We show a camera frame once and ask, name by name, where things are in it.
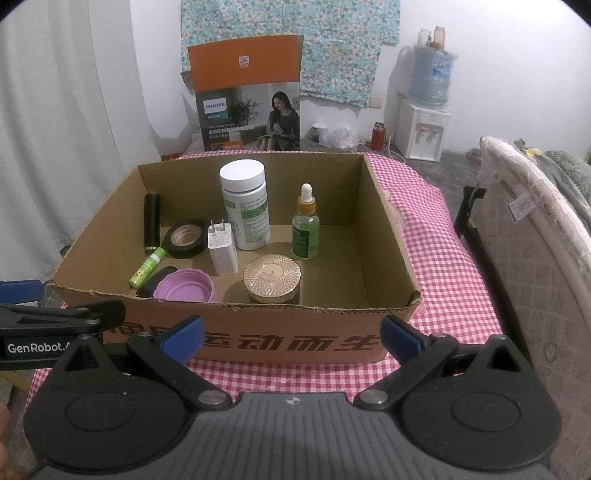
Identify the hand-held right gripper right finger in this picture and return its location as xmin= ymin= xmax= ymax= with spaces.
xmin=355 ymin=314 xmax=529 ymax=409

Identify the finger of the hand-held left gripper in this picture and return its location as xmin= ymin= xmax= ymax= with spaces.
xmin=0 ymin=298 xmax=127 ymax=340
xmin=0 ymin=279 xmax=44 ymax=306

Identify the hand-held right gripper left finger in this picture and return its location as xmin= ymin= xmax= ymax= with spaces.
xmin=62 ymin=316 xmax=232 ymax=409

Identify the purple plastic bowl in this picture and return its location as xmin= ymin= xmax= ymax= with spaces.
xmin=152 ymin=270 xmax=221 ymax=304

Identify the black electrical tape roll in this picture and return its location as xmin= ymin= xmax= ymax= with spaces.
xmin=160 ymin=219 xmax=210 ymax=260

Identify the white wall charger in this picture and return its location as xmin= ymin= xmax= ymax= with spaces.
xmin=206 ymin=217 xmax=239 ymax=277

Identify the brown cardboard box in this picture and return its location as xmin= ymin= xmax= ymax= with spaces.
xmin=48 ymin=151 xmax=424 ymax=366

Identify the green glass dropper bottle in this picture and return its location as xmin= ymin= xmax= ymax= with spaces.
xmin=290 ymin=183 xmax=321 ymax=260

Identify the white supplement bottle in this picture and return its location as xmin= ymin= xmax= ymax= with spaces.
xmin=219 ymin=159 xmax=273 ymax=251

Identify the black oval object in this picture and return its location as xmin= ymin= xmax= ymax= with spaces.
xmin=138 ymin=266 xmax=179 ymax=299

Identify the green lip balm stick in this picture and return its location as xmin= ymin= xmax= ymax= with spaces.
xmin=129 ymin=246 xmax=166 ymax=288

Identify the pink checkered tablecloth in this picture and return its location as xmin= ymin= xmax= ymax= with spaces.
xmin=28 ymin=150 xmax=504 ymax=402

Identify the black cylinder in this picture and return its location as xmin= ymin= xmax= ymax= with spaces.
xmin=143 ymin=192 xmax=162 ymax=256

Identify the quilted mattress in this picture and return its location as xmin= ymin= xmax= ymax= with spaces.
xmin=477 ymin=135 xmax=591 ymax=463

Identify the white curtain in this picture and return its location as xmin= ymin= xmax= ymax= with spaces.
xmin=0 ymin=0 xmax=160 ymax=287

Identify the white water dispenser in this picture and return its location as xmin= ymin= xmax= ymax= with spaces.
xmin=396 ymin=99 xmax=451 ymax=162

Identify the clear plastic bag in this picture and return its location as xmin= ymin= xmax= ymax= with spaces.
xmin=328 ymin=126 xmax=360 ymax=150

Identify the grey green blanket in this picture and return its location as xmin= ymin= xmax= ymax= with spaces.
xmin=521 ymin=140 xmax=591 ymax=218

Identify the orange printed appliance box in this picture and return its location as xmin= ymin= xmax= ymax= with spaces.
xmin=180 ymin=34 xmax=306 ymax=152

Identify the black metal frame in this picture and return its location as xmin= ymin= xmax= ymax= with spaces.
xmin=453 ymin=184 xmax=509 ymax=333

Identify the white power cable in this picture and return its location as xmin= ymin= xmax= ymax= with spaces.
xmin=385 ymin=128 xmax=407 ymax=162

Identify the floral wall cloth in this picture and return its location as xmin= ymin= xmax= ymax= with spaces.
xmin=180 ymin=0 xmax=402 ymax=108

